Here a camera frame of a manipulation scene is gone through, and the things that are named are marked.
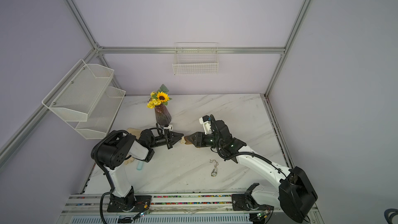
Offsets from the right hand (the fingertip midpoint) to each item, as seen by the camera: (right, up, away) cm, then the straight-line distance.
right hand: (191, 139), depth 76 cm
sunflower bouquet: (-19, +23, +12) cm, 32 cm away
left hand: (-5, 0, +8) cm, 10 cm away
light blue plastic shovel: (-29, -16, +8) cm, 34 cm away
